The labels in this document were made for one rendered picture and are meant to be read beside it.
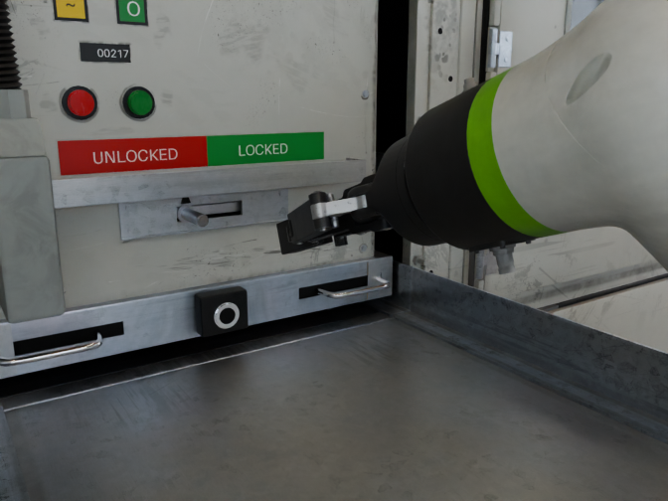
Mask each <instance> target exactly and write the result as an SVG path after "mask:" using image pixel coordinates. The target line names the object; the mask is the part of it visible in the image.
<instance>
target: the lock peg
mask: <svg viewBox="0 0 668 501"><path fill-rule="evenodd" d="M189 203H191V202H190V199H189V197H187V198H182V201H181V204H185V205H182V206H181V207H180V208H179V209H178V211H177V217H178V219H179V221H181V222H182V223H185V224H188V223H193V224H195V225H197V226H199V227H204V226H206V225H207V224H208V223H209V218H208V217H207V216H206V215H204V214H202V213H199V212H197V211H196V210H195V208H194V207H193V206H191V205H188V204H189Z"/></svg>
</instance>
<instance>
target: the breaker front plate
mask: <svg viewBox="0 0 668 501"><path fill-rule="evenodd" d="M86 1H87V12H88V22H78V21H61V20H55V16H54V6H53V0H8V1H7V2H6V3H5V4H6V5H8V6H9V8H8V9H7V10H6V11H8V12H9V13H10V15H9V16H8V18H9V19H11V20H12V21H11V22H9V23H8V24H9V25H11V26H12V28H11V29H10V30H9V31H11V32H12V33H14V34H13V35H12V36H11V38H12V39H14V40H15V41H14V42H12V43H11V44H13V45H14V46H16V47H15V48H14V49H13V51H15V52H16V53H17V54H16V55H14V57H15V58H17V59H18V60H17V61H16V62H15V63H16V64H17V65H19V67H18V68H17V69H16V70H18V71H19V73H18V74H17V76H18V77H20V78H21V79H20V80H19V83H21V84H22V85H21V86H20V89H27V90H28V93H29V102H30V110H31V117H34V118H37V120H40V124H41V129H42V134H43V139H44V144H45V149H46V155H45V156H47V157H48V159H49V160H50V167H51V177H52V180H57V179H72V178H87V177H102V176H117V175H133V174H148V173H163V172H179V171H194V170H209V169H225V168H240V167H254V166H270V165H285V164H300V163H316V162H331V161H346V158H347V157H351V158H359V159H366V160H367V170H366V177H367V176H370V175H372V174H374V157H375V92H376V27H377V0H146V2H147V17H148V26H142V25H125V24H117V18H116V5H115V0H86ZM80 43H97V44H118V45H129V47H130V60H131V63H113V62H81V51H80ZM76 85H80V86H84V87H87V88H88V89H90V90H91V91H92V92H93V93H94V95H95V97H96V100H97V109H96V112H95V114H94V115H93V116H92V117H90V118H88V119H84V120H79V119H74V118H72V117H70V116H69V115H67V113H66V112H65V111H64V109H63V105H62V98H63V95H64V93H65V91H66V90H67V89H68V88H70V87H72V86H76ZM134 86H142V87H145V88H147V89H148V90H149V91H150V92H151V93H152V95H153V97H154V100H155V107H154V110H153V112H152V113H151V114H150V115H149V116H148V117H145V118H141V119H139V118H134V117H131V116H130V115H128V114H127V112H126V111H125V110H124V108H123V104H122V98H123V95H124V94H125V92H126V91H127V90H128V89H130V88H131V87H134ZM297 132H324V159H317V160H301V161H285V162H269V163H253V164H238V165H222V166H206V167H190V168H174V169H158V170H142V171H126V172H110V173H94V174H79V175H63V176H61V168H60V158H59V149H58V141H69V140H98V139H126V138H154V137H183V136H212V135H241V134H269V133H297ZM360 183H361V182H353V183H342V184H330V185H319V186H308V187H297V188H285V189H274V190H263V191H251V192H240V193H230V194H218V195H207V196H196V197H189V199H190V202H191V203H189V204H188V205H191V206H192V205H202V204H213V203H223V202H232V201H241V214H240V215H233V216H224V217H214V218H209V222H208V224H207V225H206V226H204V227H199V226H197V225H195V224H193V223H188V224H185V223H182V222H181V221H179V222H177V209H176V207H181V206H182V205H185V204H181V201H182V198H173V199H162V200H151V201H139V202H128V203H117V204H105V205H94V206H83V207H71V208H60V209H55V214H56V223H57V232H58V241H59V251H60V260H61V269H62V278H63V288H64V297H65V305H66V308H71V307H77V306H83V305H89V304H95V303H101V302H106V301H112V300H118V299H124V298H129V297H135V296H141V295H147V294H153V293H159V292H165V291H171V290H177V289H183V288H189V287H194V286H200V285H206V284H212V283H218V282H224V281H230V280H236V279H242V278H248V277H254V276H260V275H265V274H271V273H277V272H283V271H289V270H295V269H301V268H306V267H312V266H318V265H324V264H329V263H335V262H341V261H347V260H353V259H359V258H365V257H371V256H373V232H367V233H366V234H364V235H361V236H359V235H349V236H347V242H348V244H347V245H345V246H341V247H335V242H334V236H332V239H333V242H332V243H329V244H326V245H322V246H319V247H316V248H312V249H309V250H303V251H300V252H295V253H289V254H282V253H281V249H280V243H279V238H278V232H277V227H276V224H277V223H280V222H282V221H285V220H287V219H288V218H287V214H289V213H290V212H292V211H293V210H295V209H296V208H298V207H299V206H301V205H302V204H303V203H305V202H306V201H308V200H309V198H308V195H310V194H311V193H313V192H315V191H320V192H321V191H322V192H325V193H326V194H328V193H333V194H334V199H335V201H336V200H338V199H341V198H342V197H343V192H344V190H346V189H348V188H350V187H352V186H355V185H357V184H360Z"/></svg>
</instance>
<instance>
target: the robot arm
mask: <svg viewBox="0 0 668 501"><path fill-rule="evenodd" d="M308 198H309V200H308V201H306V202H305V203H303V204H302V205H301V206H299V207H298V208H296V209H295V210H293V211H292V212H290V213H289V214H287V218H288V219H287V220H285V221H282V222H280V223H277V224H276V227H277V232H278V238H279V243H280V249H281V253H282V254H289V253H295V252H300V251H305V250H309V249H312V248H316V247H319V246H322V245H326V244H329V243H332V242H333V239H332V236H334V242H335V247H341V246H345V245H347V244H348V242H347V236H349V235H359V236H361V235H364V234H366V233H367V232H379V231H387V230H390V229H394V230H395V231H396V232H397V233H398V234H399V235H400V236H402V237H403V238H404V239H406V240H408V241H409V242H411V243H414V244H417V245H420V246H427V247H431V246H437V245H441V244H449V245H451V246H453V247H456V248H458V249H462V250H467V251H469V252H473V251H474V253H479V251H483V250H488V249H489V251H492V252H493V255H494V256H495V257H496V261H497V265H498V267H499V268H498V271H499V274H505V273H511V272H515V271H516V268H515V265H514V258H513V252H514V247H515V246H516V244H519V243H524V242H526V245H527V244H530V243H531V241H534V240H535V239H538V238H543V237H548V236H553V235H558V234H564V233H569V232H574V231H579V230H586V229H593V228H602V227H617V228H621V229H623V230H625V231H627V232H629V233H630V234H631V235H632V236H633V237H634V238H635V239H636V240H637V241H638V242H640V243H641V245H642V246H643V247H644V248H645V249H646V250H647V251H648V252H649V253H650V254H651V255H652V256H653V257H654V258H655V259H656V260H657V261H658V262H659V263H660V264H661V265H662V266H663V267H664V268H665V269H666V270H667V272H668V0H604V1H603V2H602V3H600V4H599V5H598V6H597V7H596V8H595V9H594V10H593V11H592V12H590V13H589V14H588V15H587V16H586V17H585V18H584V19H583V20H582V21H580V22H579V23H578V24H577V25H576V26H575V27H573V28H572V29H571V30H570V31H568V32H567V33H566V34H564V35H563V36H562V37H560V38H559V39H558V40H557V41H556V42H554V43H553V44H551V45H550V46H549V47H547V48H546V49H544V50H543V51H541V52H539V53H538V54H536V55H535V56H533V57H531V58H529V59H528V60H526V61H524V62H522V63H520V64H519V65H517V66H515V67H513V68H511V69H509V70H507V71H505V72H503V73H501V74H499V75H497V76H495V77H493V78H491V79H489V80H487V81H485V82H484V83H481V84H479V85H477V83H475V82H474V78H468V79H465V80H464V85H463V92H462V93H461V94H459V95H457V96H455V97H453V98H451V99H449V100H447V101H446V102H444V103H442V104H440V105H438V106H436V107H434V108H432V109H430V110H429V111H427V112H426V113H425V114H424V115H423V116H422V117H421V118H420V119H419V120H418V121H417V123H416V124H415V126H414V128H413V130H412V132H411V134H410V135H408V136H406V137H404V138H402V139H400V140H398V141H397V142H395V143H394V144H393V145H392V146H391V147H390V148H389V149H388V150H387V151H386V153H385V154H384V156H383V158H382V160H381V162H380V165H379V168H378V171H377V173H376V174H372V175H370V176H367V177H365V178H364V179H363V180H362V182H361V183H360V184H357V185H355V186H352V187H350V188H348V189H346V190H344V192H343V197H342V198H341V199H338V200H336V201H335V199H334V194H333V193H328V194H326V193H325V192H322V191H321V192H320V191H315V192H313V193H311V194H310V195H308Z"/></svg>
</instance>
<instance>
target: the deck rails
mask: <svg viewBox="0 0 668 501"><path fill-rule="evenodd" d="M393 318H395V319H397V320H399V321H401V322H403V323H406V324H408V325H410V326H412V327H414V328H415V329H418V330H420V331H422V332H424V333H426V334H428V335H431V336H433V337H435V338H437V339H439V340H441V341H444V342H446V343H448V344H450V345H452V346H455V347H457V348H459V349H461V350H463V351H465V352H468V353H470V354H472V355H474V356H476V357H478V358H481V359H483V360H485V361H487V362H489V363H492V364H494V365H496V366H498V367H500V368H502V369H505V370H507V371H509V372H511V373H513V374H515V375H518V376H520V377H522V378H524V379H526V380H529V381H531V382H533V383H535V384H537V385H539V386H542V387H544V388H546V389H548V390H550V391H552V392H555V393H557V394H559V395H561V396H563V397H565V398H568V399H570V400H572V401H574V402H576V403H579V404H581V405H583V406H585V407H587V408H589V409H592V410H594V411H596V412H598V413H600V414H602V415H605V416H607V417H609V418H612V419H615V420H617V421H619V422H621V423H623V424H625V425H628V426H630V427H632V428H634V429H636V430H638V431H641V432H643V433H645V434H647V435H649V436H651V437H654V438H656V439H658V440H660V441H662V442H665V443H667V444H668V353H666V352H663V351H660V350H657V349H654V348H652V347H649V346H646V345H643V344H640V343H637V342H634V341H631V340H628V339H625V338H622V337H619V336H616V335H613V334H610V333H607V332H604V331H601V330H598V329H595V328H592V327H590V326H587V325H584V324H581V323H578V322H576V321H573V320H570V319H567V318H564V317H561V316H558V315H555V314H552V313H549V312H546V311H543V310H540V309H537V308H534V307H531V306H528V305H526V304H523V303H520V302H517V301H514V300H511V299H508V298H505V297H502V296H499V295H496V294H493V293H490V292H487V291H484V290H481V289H478V288H475V287H472V286H469V285H466V284H463V283H461V282H458V281H455V280H452V279H449V278H446V277H443V276H440V275H437V274H434V273H431V272H428V271H425V270H422V269H419V268H416V267H412V294H411V311H410V312H406V313H401V314H397V315H393ZM0 501H30V497H29V494H28V491H27V487H26V484H25V480H24V477H23V473H22V470H21V466H20V463H19V460H18V456H17V453H16V449H15V446H14V442H13V439H12V436H11V432H10V429H9V425H8V422H7V419H6V416H5V412H4V409H3V408H2V409H0Z"/></svg>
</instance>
